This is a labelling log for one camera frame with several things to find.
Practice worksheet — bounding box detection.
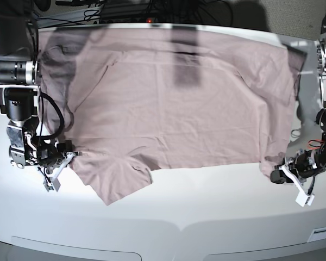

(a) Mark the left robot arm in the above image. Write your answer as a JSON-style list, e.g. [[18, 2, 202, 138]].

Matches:
[[270, 12, 326, 207]]

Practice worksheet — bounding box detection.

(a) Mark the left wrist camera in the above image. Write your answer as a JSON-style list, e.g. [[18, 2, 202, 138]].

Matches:
[[296, 192, 315, 207]]

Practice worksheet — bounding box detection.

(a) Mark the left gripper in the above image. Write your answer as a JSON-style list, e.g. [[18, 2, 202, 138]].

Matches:
[[270, 148, 326, 195]]

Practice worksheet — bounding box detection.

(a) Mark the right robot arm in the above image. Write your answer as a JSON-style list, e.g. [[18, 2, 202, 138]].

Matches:
[[0, 12, 79, 191]]

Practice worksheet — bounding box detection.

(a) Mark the power strip with red light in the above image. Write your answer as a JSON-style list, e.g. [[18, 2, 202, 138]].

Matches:
[[145, 17, 159, 24]]

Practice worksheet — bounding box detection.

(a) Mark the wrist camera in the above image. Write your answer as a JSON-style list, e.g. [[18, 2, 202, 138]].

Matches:
[[43, 179, 60, 192], [296, 192, 315, 207]]

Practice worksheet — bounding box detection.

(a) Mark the pink T-shirt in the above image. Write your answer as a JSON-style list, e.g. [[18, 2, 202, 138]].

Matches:
[[39, 28, 305, 205]]

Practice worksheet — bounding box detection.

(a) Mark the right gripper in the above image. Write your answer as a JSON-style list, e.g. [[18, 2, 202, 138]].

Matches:
[[25, 140, 82, 182]]

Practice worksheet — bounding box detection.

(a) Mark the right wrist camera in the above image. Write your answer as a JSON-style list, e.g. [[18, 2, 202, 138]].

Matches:
[[43, 179, 60, 192]]

